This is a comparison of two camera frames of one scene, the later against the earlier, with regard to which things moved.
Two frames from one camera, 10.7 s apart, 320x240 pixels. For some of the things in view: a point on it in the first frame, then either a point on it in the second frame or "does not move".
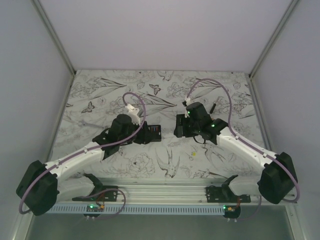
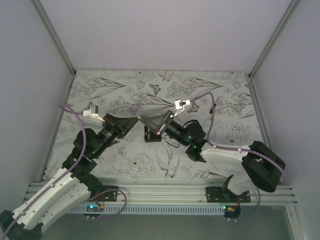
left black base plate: (111, 195) does not move
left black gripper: (143, 138) to (121, 126)
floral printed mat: (95, 97) does not move
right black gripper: (181, 120) to (154, 122)
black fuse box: (154, 133) does not move
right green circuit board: (231, 211) does not move
